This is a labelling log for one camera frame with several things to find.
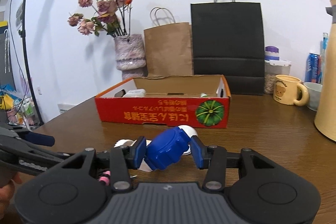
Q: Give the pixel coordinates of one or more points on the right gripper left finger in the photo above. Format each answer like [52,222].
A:
[87,187]

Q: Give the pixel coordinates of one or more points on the orange cardboard box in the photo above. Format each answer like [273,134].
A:
[171,100]

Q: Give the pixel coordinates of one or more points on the blue soda can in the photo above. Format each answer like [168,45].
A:
[312,72]

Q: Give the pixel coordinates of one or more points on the brown paper bag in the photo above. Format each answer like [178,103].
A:
[168,45]

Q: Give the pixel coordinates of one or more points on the person's hand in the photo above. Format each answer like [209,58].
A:
[7,192]

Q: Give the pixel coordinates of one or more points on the white wipes pack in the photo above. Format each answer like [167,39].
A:
[135,93]

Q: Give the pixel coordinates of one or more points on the black paper bag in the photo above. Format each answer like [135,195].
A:
[228,40]

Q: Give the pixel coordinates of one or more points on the dried rose bouquet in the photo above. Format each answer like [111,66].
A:
[110,16]

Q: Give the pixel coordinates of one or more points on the white round lid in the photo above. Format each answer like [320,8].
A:
[124,143]

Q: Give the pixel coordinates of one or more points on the white cup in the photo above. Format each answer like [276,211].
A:
[314,90]

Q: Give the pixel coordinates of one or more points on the cream thermos jug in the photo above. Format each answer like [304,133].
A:
[325,119]

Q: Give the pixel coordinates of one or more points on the clear food container purple lid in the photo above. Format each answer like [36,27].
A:
[273,66]

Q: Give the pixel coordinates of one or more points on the clear glass bottle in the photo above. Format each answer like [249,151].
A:
[323,47]

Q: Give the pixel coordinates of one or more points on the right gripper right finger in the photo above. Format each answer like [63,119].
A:
[256,188]

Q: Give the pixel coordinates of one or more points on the yellow bear mug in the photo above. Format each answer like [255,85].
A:
[289,90]

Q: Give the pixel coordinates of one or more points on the white jar blue lid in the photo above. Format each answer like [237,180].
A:
[167,148]

